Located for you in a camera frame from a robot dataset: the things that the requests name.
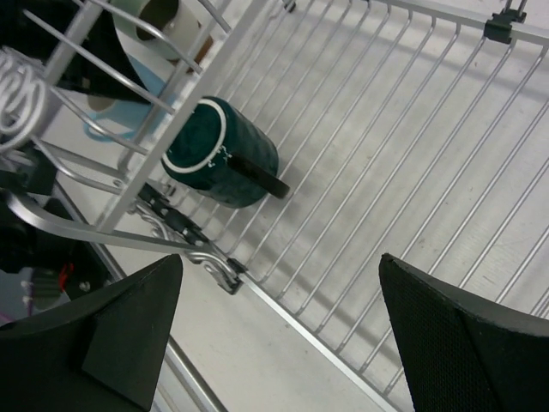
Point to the light blue ceramic mug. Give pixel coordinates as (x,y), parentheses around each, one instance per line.
(126,113)

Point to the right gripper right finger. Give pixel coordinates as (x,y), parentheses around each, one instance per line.
(461,352)

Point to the white and wood steel cup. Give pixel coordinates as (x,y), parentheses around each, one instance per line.
(175,20)

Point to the dark green glossy mug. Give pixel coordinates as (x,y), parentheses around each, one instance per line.
(223,156)

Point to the silver wire dish rack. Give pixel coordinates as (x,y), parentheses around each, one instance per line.
(413,128)

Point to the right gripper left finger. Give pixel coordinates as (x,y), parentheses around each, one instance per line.
(100,351)

